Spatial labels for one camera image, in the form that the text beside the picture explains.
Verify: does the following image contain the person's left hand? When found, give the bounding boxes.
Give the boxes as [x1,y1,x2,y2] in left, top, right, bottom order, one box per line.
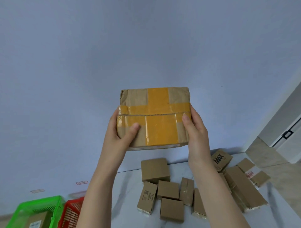
[101,107,141,170]

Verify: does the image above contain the clear-taped cardboard box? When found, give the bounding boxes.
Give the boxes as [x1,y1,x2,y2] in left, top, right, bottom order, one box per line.
[24,211,49,228]

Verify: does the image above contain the yellow-taped cardboard box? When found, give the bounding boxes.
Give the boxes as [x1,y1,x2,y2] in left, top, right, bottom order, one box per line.
[116,87,191,151]

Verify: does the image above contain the person's right hand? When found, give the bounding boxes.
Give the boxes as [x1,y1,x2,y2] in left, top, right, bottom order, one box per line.
[182,105,214,171]

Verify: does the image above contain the person's right forearm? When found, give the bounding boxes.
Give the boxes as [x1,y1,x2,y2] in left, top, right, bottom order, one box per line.
[188,164,251,228]

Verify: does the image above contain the person's left forearm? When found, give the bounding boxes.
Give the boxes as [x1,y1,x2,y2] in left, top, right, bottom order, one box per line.
[75,163,123,228]

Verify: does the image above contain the white door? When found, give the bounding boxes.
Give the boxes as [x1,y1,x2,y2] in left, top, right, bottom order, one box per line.
[270,112,301,165]

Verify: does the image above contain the red plastic basket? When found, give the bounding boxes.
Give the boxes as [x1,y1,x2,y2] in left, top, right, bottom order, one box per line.
[57,197,85,228]

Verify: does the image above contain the green plastic basket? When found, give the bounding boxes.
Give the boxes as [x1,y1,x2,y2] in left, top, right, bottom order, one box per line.
[4,195,65,228]

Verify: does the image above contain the pile of brown cardboard boxes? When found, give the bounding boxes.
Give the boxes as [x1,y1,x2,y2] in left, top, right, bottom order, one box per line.
[137,148,271,223]

